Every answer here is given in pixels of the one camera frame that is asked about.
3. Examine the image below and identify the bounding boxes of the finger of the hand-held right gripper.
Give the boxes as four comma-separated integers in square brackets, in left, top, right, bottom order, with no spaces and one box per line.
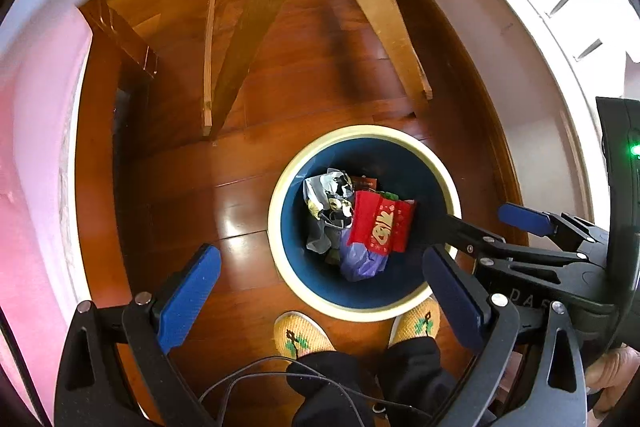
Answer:
[435,213,581,269]
[498,202,611,253]

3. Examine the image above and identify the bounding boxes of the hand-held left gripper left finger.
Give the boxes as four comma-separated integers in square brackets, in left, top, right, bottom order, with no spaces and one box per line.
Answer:
[54,244,222,427]

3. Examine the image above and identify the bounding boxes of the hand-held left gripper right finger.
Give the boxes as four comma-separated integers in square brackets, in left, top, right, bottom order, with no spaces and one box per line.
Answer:
[422,244,587,427]

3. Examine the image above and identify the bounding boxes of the purple plastic bag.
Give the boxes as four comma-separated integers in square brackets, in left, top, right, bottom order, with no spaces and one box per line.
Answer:
[340,227,391,283]

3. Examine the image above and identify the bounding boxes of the red packet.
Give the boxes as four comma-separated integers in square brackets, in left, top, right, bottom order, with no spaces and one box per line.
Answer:
[347,190,417,256]

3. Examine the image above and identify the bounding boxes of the blue trash bin cream rim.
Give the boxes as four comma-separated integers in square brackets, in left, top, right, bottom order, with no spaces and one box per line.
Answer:
[267,125,463,323]

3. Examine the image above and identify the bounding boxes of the person's right hand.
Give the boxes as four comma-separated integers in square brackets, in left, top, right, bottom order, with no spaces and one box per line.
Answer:
[582,344,640,414]

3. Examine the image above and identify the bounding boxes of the yellow knitted slipper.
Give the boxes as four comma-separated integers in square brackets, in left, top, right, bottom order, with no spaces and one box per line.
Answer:
[389,298,441,350]
[274,312,337,362]

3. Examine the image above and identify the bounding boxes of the person's black trousers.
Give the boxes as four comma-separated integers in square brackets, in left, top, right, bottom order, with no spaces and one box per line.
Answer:
[287,337,496,427]

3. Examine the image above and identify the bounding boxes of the pink blanket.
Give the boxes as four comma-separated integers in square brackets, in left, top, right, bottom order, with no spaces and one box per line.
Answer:
[0,7,93,427]

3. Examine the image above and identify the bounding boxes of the thin wooden slat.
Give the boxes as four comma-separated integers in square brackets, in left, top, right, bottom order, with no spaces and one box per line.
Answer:
[201,0,220,136]

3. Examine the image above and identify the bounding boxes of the black cable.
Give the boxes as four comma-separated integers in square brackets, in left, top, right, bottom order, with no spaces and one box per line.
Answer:
[197,355,431,427]

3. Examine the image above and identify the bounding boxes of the dark wooden post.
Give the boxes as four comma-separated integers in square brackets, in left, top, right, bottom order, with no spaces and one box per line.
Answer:
[77,0,161,80]

